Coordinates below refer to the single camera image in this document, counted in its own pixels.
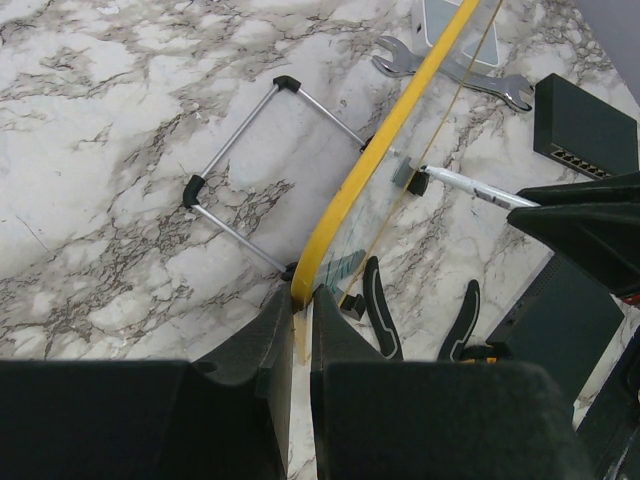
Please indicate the black square pad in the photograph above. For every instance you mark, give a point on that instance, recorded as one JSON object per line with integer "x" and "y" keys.
{"x": 580, "y": 131}

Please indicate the black rectangular pad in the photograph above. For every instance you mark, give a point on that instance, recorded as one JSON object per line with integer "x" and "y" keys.
{"x": 563, "y": 322}

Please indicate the yellow framed whiteboard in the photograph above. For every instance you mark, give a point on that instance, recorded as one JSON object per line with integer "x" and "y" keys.
{"x": 357, "y": 215}

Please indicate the silver wire whiteboard stand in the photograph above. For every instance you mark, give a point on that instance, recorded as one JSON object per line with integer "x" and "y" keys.
{"x": 279, "y": 162}

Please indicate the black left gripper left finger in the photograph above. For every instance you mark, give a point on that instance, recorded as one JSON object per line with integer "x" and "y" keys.
{"x": 223, "y": 416}

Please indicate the white square box device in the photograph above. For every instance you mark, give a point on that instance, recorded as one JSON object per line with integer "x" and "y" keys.
{"x": 476, "y": 47}

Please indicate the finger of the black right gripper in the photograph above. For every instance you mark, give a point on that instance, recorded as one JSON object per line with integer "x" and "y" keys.
{"x": 593, "y": 224}

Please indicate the silver open-end wrench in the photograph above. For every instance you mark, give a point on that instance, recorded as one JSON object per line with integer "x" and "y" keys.
{"x": 510, "y": 88}

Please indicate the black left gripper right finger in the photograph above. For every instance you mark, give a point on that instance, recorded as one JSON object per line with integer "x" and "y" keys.
{"x": 375, "y": 418}

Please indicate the green whiteboard marker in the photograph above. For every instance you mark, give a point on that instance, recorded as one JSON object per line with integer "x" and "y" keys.
{"x": 488, "y": 193}

